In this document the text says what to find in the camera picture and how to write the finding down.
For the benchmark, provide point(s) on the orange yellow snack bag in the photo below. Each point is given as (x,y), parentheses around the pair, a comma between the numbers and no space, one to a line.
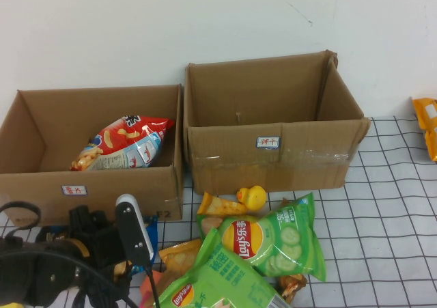
(426,123)

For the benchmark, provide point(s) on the tall taped cardboard box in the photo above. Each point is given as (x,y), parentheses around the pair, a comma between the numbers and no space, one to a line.
(239,168)

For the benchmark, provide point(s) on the green Lay's cucumber chips bag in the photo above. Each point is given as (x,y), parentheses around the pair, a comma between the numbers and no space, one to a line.
(283,239)

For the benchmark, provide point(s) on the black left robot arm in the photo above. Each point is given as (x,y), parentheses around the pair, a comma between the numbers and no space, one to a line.
(20,280)

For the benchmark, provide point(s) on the green Lay's barcode chips bag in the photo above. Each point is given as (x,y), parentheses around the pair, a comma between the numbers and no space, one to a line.
(222,280)

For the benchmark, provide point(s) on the wide cardboard box F2 print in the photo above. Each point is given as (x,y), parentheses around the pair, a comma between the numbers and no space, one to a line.
(112,185)

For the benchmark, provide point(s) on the red shrimp stick snack bag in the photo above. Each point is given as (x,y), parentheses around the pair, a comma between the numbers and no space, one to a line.
(136,140)

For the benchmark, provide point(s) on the small yellow cracker packet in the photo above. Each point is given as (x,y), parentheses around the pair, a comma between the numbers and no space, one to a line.
(179,256)

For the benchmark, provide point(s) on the orange foam cube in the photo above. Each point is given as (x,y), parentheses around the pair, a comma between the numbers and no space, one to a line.
(146,285)

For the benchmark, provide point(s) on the small orange snack packet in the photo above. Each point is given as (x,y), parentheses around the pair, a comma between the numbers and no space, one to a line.
(218,205)

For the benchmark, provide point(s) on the brown gold snack packet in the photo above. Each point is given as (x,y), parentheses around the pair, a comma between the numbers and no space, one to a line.
(292,285)

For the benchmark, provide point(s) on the yellow rubber duck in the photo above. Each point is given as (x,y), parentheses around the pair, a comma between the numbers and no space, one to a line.
(254,197)

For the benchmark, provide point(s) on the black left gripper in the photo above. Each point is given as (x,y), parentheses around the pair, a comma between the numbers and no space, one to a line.
(104,248)

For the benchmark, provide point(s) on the white label red writing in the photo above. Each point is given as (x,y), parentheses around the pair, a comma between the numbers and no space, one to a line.
(268,142)
(74,190)

